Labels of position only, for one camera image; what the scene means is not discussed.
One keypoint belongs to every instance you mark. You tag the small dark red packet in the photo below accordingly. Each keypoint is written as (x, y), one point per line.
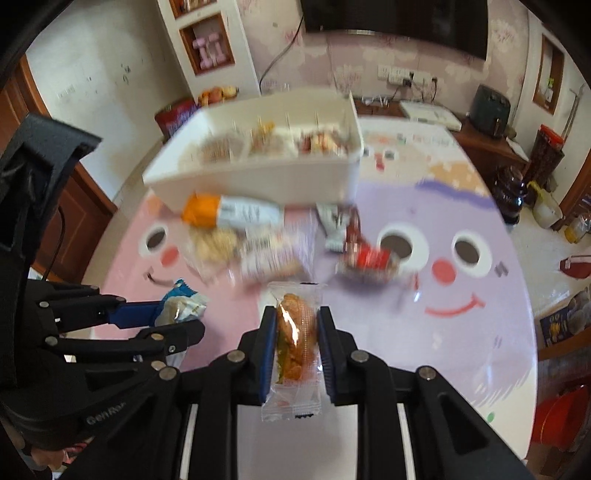
(369, 257)

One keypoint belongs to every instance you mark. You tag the blue printed box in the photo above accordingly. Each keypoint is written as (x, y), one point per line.
(556, 328)

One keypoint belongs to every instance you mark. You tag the pile of mixed snacks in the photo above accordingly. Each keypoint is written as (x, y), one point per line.
(272, 141)

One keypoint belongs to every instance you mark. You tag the black television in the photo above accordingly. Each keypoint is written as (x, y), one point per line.
(392, 23)

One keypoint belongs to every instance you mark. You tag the red white cloth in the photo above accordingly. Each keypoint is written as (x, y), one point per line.
(577, 266)

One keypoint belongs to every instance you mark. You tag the red basin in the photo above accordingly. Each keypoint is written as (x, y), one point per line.
(561, 420)

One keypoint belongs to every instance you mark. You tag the brown ceramic pot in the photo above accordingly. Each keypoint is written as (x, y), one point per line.
(510, 194)

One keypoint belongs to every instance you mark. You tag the white storage box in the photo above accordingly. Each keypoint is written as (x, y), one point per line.
(258, 184)

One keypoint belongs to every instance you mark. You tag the wooden cabinet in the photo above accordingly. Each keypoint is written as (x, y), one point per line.
(485, 150)

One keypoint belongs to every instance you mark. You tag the dark green air fryer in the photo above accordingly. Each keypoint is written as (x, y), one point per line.
(489, 110)

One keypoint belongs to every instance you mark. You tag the fruit bowl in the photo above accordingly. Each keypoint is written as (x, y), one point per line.
(217, 95)

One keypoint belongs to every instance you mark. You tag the dark jar red lid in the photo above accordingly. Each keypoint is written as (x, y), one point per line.
(545, 157)

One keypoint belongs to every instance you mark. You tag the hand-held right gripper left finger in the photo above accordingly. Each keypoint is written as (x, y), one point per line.
(269, 369)

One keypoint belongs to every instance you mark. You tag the wall sockets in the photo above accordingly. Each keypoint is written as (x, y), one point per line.
(406, 75)

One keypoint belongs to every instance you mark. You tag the clear round biscuit packet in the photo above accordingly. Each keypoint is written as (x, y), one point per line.
(214, 244)

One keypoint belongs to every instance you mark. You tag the person's left hand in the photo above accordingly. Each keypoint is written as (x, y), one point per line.
(55, 457)

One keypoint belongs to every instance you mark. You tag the wooden wall niche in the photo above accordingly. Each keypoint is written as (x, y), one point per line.
(548, 76)

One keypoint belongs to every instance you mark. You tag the cartoon printed tablecloth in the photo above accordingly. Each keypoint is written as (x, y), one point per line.
(461, 332)

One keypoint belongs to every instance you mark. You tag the pink dumbbell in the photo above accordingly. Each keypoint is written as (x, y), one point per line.
(222, 48)
(205, 53)

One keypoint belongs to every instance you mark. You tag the white shelf column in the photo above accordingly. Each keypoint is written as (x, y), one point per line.
(207, 41)

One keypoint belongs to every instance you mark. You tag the white set-top box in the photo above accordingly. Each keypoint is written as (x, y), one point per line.
(429, 115)

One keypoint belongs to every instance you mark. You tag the orange white long packet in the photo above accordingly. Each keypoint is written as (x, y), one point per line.
(231, 210)

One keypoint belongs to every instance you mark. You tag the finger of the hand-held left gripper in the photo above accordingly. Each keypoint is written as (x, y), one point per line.
(134, 314)
(171, 337)

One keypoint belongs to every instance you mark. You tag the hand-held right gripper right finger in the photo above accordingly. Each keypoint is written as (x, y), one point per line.
(325, 364)

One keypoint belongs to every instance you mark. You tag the blue white packet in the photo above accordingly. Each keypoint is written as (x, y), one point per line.
(182, 304)

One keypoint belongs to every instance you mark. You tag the silver foil packet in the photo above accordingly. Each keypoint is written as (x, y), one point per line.
(333, 226)

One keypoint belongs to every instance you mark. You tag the white bucket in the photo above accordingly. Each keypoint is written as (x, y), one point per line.
(547, 207)

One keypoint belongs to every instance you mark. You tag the orange pastry clear packet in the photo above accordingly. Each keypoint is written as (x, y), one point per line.
(295, 323)

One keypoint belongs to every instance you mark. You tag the wooden chair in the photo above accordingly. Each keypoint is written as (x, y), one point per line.
(568, 348)

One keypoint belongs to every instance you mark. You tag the red blue round tin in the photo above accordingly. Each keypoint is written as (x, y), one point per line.
(175, 117)

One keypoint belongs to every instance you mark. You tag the wooden door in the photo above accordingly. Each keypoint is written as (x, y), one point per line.
(69, 207)

